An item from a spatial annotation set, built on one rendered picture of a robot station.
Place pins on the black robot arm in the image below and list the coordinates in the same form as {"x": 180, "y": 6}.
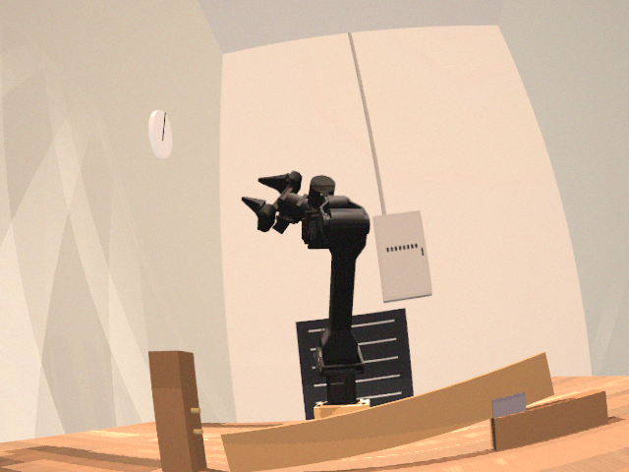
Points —
{"x": 342, "y": 226}

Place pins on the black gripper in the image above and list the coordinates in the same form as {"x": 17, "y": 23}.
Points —
{"x": 288, "y": 202}

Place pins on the long wooden rail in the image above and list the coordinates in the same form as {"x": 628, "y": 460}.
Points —
{"x": 388, "y": 425}

